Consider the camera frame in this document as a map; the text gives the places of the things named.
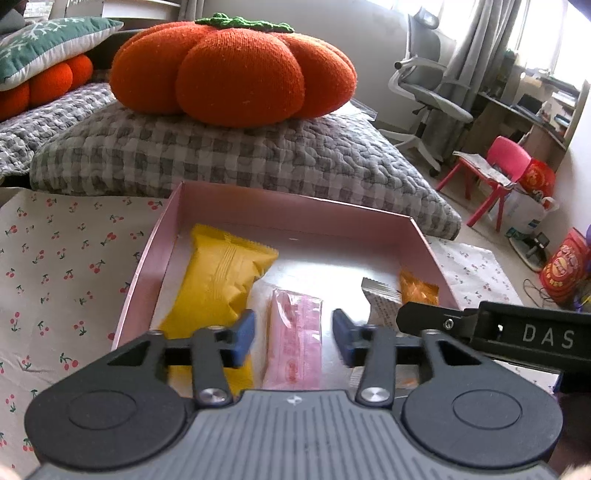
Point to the white shelf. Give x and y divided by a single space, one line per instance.
129 7

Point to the purple object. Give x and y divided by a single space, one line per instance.
587 249

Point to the pink cardboard box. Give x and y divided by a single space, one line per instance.
323 240

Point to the pink snack packet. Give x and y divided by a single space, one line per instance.
293 341

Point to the grey checked quilt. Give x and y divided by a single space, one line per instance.
37 124

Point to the grey checked pillow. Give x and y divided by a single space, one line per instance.
231 157

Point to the small orange snack packet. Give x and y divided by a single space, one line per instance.
418 288

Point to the grey curtain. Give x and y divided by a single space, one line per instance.
480 41

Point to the yellow snack packet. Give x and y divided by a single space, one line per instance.
212 286

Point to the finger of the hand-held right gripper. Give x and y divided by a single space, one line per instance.
434 318

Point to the silver snack packet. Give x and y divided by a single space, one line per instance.
381 307

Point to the round red bag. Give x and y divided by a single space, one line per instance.
538 177

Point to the red printed gift bag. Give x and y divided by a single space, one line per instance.
565 267

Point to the grey office chair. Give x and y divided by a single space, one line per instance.
425 87

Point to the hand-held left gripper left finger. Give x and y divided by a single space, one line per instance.
244 334

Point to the wooden desk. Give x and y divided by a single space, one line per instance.
531 120

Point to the large orange pumpkin cushion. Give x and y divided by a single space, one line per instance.
231 69

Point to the pink plastic child chair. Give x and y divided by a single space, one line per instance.
508 157

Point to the dark sofa armrest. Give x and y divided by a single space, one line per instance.
104 50

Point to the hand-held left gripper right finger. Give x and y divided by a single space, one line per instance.
342 334

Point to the newspaper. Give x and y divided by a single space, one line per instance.
480 168

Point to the small orange pumpkin cushion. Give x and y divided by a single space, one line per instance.
46 85

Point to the green patterned pillow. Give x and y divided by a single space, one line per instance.
41 46

